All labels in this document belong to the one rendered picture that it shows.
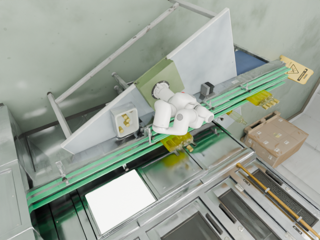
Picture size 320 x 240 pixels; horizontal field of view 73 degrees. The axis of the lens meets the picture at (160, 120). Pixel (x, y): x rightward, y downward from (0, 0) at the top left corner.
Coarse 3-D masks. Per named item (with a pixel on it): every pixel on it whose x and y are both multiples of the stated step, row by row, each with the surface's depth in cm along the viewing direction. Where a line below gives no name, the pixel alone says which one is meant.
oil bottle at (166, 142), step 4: (160, 140) 179; (164, 140) 173; (168, 140) 173; (164, 144) 175; (168, 144) 170; (172, 144) 170; (168, 148) 171; (172, 148) 168; (176, 148) 170; (172, 152) 170
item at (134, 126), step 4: (124, 112) 151; (128, 112) 163; (132, 112) 163; (136, 112) 158; (116, 116) 149; (120, 116) 161; (128, 116) 166; (132, 116) 166; (136, 116) 160; (116, 120) 151; (120, 120) 164; (124, 120) 166; (132, 120) 170; (136, 120) 164; (116, 124) 154; (120, 124) 166; (124, 124) 168; (132, 124) 172; (136, 124) 167; (124, 128) 169; (128, 128) 169; (132, 128) 170; (136, 128) 169; (124, 132) 166; (128, 132) 166; (120, 136) 163
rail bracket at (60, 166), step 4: (56, 160) 142; (60, 160) 142; (56, 164) 141; (60, 164) 141; (60, 168) 139; (64, 168) 148; (60, 172) 134; (64, 176) 135; (64, 180) 133; (68, 180) 144; (68, 184) 143
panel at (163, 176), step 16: (160, 160) 178; (176, 160) 178; (192, 160) 178; (144, 176) 166; (160, 176) 167; (176, 176) 167; (192, 176) 166; (160, 192) 157; (144, 208) 148; (96, 224) 140
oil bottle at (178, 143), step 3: (171, 135) 178; (174, 135) 178; (171, 138) 175; (174, 138) 175; (177, 138) 175; (174, 141) 173; (177, 141) 173; (180, 141) 173; (177, 144) 170; (180, 144) 171; (177, 147) 171
